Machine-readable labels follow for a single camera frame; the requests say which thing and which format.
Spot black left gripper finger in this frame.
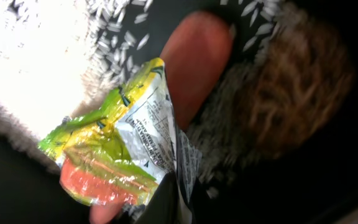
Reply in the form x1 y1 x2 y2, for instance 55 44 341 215
135 173 193 224

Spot yellow green snack wrapper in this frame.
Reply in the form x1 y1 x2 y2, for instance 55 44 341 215
39 58 202 205

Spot orange carrot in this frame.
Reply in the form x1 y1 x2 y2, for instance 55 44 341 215
88 11 234 224

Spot brown food scrap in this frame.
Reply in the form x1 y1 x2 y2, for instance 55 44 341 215
235 12 356 157

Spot black tray bin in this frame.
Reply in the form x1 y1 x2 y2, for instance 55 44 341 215
0 1 358 223

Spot pile of white rice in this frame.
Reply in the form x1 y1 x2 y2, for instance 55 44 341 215
0 0 285 200

